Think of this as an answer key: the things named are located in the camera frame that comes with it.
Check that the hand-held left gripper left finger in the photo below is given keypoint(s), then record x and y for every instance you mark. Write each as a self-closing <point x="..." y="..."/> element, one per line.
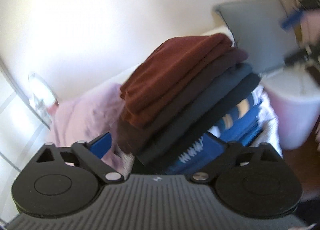
<point x="101" y="144"/>

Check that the blue striped folded garment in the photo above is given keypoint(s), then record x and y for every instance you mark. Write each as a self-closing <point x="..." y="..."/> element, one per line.
<point x="245" y="122"/>

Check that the stack of dark folded clothes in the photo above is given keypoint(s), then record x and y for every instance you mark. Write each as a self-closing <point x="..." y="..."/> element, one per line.
<point x="220" y="66"/>

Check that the white round basket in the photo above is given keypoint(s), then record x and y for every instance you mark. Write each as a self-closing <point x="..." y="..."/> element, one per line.
<point x="295" y="109"/>

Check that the maroon knit cardigan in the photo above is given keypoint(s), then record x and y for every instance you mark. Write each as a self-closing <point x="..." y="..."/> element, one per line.
<point x="170" y="69"/>

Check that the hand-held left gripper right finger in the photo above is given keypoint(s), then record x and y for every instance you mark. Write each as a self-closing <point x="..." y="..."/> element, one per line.
<point x="212" y="148"/>

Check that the shiny silver object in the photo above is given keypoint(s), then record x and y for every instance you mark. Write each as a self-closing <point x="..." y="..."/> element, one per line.
<point x="42" y="99"/>

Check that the grey pillow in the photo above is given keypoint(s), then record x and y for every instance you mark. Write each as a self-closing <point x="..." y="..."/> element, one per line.
<point x="260" y="32"/>

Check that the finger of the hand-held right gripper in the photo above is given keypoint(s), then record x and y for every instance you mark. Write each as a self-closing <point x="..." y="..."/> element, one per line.
<point x="292" y="19"/>
<point x="297" y="57"/>

